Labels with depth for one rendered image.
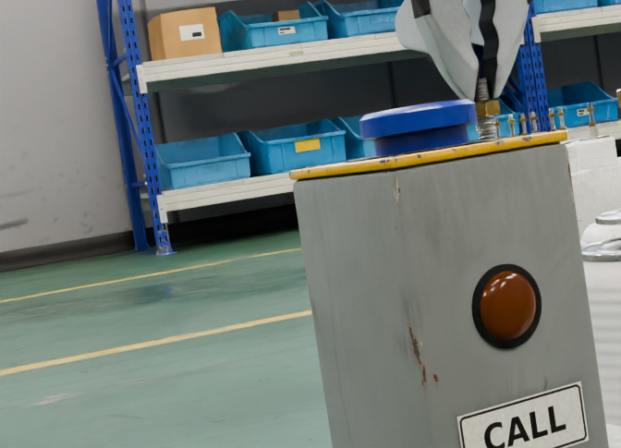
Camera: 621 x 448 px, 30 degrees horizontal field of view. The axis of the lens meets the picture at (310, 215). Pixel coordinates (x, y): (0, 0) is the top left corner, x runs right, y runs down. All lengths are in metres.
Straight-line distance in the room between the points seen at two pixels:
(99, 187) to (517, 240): 5.15
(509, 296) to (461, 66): 0.29
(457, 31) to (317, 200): 0.26
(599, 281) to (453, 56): 0.17
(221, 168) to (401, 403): 4.53
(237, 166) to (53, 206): 1.01
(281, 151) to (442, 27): 4.30
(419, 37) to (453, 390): 0.33
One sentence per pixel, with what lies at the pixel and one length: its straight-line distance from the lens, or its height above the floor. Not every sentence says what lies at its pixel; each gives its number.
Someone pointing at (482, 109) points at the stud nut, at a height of 0.33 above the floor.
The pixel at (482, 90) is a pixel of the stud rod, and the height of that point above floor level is 0.34.
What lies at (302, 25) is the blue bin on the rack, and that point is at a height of 0.87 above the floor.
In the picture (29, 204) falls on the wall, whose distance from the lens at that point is 5.47.
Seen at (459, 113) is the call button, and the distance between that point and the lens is 0.39.
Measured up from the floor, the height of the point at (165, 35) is 0.89.
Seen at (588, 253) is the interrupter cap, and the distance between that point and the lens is 0.55.
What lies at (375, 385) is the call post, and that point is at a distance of 0.38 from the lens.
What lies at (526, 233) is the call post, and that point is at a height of 0.28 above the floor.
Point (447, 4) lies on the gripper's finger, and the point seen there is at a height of 0.39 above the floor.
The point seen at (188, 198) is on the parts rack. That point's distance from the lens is 4.80.
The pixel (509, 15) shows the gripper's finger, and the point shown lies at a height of 0.38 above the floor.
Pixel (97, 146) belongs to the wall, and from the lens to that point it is 5.51.
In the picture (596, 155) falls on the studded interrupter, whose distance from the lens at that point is 2.90.
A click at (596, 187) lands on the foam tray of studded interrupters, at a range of 2.84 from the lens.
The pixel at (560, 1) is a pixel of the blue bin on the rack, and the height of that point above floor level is 0.84.
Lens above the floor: 0.32
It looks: 3 degrees down
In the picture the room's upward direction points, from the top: 9 degrees counter-clockwise
